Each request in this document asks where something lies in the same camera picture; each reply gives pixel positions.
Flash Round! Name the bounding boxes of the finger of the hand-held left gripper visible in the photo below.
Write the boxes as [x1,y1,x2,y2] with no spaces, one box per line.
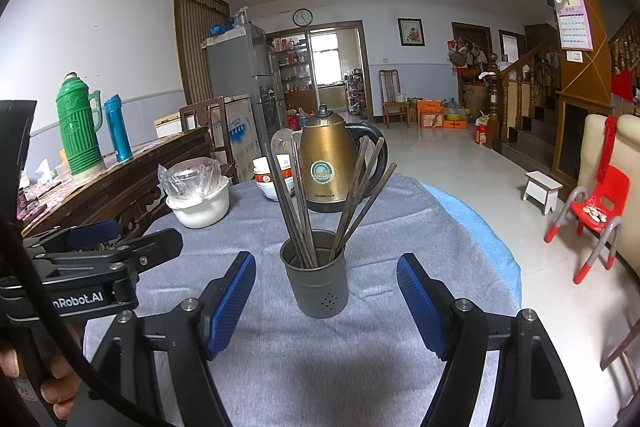
[107,228,183,278]
[22,219,123,254]

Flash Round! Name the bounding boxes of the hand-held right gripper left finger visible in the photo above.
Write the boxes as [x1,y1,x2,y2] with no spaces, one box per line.
[65,251,257,427]

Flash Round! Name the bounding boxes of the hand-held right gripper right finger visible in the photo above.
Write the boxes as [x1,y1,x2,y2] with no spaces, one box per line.
[396,253,586,427]

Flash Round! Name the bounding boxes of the grey metal chopstick holder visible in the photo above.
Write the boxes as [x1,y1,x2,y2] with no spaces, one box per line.
[279,229,349,319]

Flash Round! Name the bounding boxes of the person's left hand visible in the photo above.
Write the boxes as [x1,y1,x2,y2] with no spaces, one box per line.
[0,337,86,419]

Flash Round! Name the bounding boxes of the carved wooden bench back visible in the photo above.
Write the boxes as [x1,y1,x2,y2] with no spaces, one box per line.
[20,127,236,253]

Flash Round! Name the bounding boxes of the white plastic basin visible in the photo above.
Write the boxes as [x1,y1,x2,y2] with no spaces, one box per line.
[166,177,232,229]

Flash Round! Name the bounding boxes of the clear plastic bag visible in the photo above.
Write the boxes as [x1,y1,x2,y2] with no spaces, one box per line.
[158,157,223,198]

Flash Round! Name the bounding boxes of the blue tablecloth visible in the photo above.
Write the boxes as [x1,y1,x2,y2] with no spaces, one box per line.
[420,182,523,303]

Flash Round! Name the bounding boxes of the green thermos flask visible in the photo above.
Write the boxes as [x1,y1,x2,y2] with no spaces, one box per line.
[55,72,106,176]

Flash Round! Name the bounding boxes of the blue thermos bottle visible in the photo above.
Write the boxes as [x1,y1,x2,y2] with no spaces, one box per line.
[103,94,133,162]

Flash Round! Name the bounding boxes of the grey tablecloth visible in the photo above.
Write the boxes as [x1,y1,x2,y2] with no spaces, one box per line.
[82,172,523,427]

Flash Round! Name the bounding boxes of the stacked red white bowls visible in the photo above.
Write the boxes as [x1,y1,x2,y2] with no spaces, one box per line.
[257,181,296,202]

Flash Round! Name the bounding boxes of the red banded white bowl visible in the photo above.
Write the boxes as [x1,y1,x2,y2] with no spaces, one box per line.
[254,169,295,185]

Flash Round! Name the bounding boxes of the plain white bowl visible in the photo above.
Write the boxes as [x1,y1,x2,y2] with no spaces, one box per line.
[252,155,292,172]

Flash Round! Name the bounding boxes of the white chest freezer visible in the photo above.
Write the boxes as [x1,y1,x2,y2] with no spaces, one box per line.
[210,94,261,182]

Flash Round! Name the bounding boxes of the dark wooden chair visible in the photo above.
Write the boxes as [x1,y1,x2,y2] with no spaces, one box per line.
[179,96,236,180]

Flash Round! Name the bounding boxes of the small white stool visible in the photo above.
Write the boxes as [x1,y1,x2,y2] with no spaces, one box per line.
[522,171,564,215]

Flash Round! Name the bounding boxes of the brass electric kettle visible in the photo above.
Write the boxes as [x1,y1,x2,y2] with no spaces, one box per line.
[292,105,388,214]

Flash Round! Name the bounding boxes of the grey refrigerator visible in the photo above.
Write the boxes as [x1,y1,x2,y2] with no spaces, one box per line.
[202,22,288,142]

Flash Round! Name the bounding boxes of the orange cardboard box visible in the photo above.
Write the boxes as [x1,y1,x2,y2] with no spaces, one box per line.
[417,99,445,128]

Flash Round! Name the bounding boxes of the brown window curtain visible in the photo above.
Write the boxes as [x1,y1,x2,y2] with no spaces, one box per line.
[173,0,231,108]

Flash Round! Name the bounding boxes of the red plastic child chair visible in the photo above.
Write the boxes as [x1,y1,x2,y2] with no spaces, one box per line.
[544,166,632,285]

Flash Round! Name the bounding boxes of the wooden staircase railing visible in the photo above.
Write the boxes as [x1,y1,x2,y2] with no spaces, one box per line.
[487,12,640,172]

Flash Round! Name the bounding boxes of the wooden display shelf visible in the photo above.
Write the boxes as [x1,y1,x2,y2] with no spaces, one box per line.
[272,36,313,110]

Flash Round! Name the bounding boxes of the brown wooden dining chair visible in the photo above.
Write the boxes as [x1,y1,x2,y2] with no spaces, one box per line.
[378,69,411,128]

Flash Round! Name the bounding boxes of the black cable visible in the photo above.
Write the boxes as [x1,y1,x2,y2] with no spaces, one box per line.
[0,207,171,427]

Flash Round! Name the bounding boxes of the framed wall picture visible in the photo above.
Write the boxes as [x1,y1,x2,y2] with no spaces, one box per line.
[397,18,425,46]

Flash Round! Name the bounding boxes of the pink wall calendar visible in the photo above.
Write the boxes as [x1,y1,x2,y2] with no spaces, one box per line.
[555,0,594,52]

